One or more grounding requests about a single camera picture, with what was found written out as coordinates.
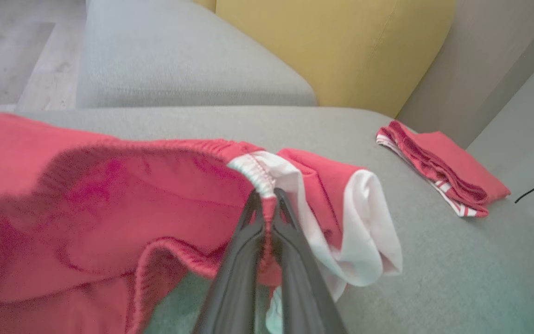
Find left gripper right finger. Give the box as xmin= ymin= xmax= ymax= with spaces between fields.
xmin=271 ymin=187 xmax=347 ymax=334

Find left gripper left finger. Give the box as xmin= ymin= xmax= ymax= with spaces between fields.
xmin=193 ymin=188 xmax=267 ymax=334

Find red basketball shorts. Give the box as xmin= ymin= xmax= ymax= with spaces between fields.
xmin=0 ymin=110 xmax=403 ymax=334

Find folded red striped garment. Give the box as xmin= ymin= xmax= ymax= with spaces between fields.
xmin=376 ymin=121 xmax=511 ymax=218

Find large grey sofa seat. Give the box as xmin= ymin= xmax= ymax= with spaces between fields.
xmin=0 ymin=106 xmax=534 ymax=334

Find grey sofa seat cushion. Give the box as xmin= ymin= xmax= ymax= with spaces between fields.
xmin=76 ymin=0 xmax=318 ymax=109

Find large yellow sofa back cushion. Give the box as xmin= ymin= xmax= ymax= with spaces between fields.
xmin=215 ymin=0 xmax=457 ymax=118

